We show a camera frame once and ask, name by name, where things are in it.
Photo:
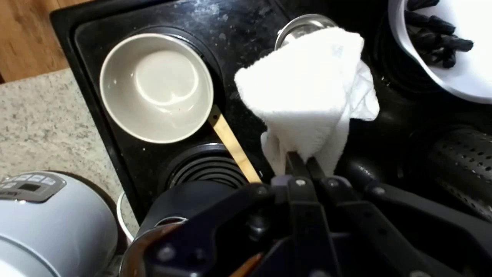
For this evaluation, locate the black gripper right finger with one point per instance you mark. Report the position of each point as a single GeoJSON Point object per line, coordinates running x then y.
{"type": "Point", "coordinates": [390, 232]}

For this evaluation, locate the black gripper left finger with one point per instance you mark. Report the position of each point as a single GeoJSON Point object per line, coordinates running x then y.
{"type": "Point", "coordinates": [302, 232]}

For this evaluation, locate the white towel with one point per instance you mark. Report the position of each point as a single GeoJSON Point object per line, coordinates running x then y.
{"type": "Point", "coordinates": [308, 93]}

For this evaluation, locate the large white mixing bowl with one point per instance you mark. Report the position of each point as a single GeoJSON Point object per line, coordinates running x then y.
{"type": "Point", "coordinates": [462, 78]}

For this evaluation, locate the small white bowl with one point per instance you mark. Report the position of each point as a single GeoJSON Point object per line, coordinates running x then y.
{"type": "Point", "coordinates": [156, 87]}

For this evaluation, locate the black stove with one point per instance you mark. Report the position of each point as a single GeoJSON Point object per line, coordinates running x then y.
{"type": "Point", "coordinates": [241, 32]}

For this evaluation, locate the perforated metal utensil holder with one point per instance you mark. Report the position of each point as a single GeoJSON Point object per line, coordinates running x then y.
{"type": "Point", "coordinates": [467, 164]}

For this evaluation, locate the wooden spoon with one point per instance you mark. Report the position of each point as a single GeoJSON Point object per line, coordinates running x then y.
{"type": "Point", "coordinates": [233, 147]}

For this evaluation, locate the pile of dark berries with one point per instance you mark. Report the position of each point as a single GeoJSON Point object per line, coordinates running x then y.
{"type": "Point", "coordinates": [436, 39]}

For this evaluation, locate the stainless steel cup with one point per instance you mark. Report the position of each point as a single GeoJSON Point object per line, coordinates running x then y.
{"type": "Point", "coordinates": [302, 24]}

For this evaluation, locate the white rice cooker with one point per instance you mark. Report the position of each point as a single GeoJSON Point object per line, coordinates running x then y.
{"type": "Point", "coordinates": [56, 232]}

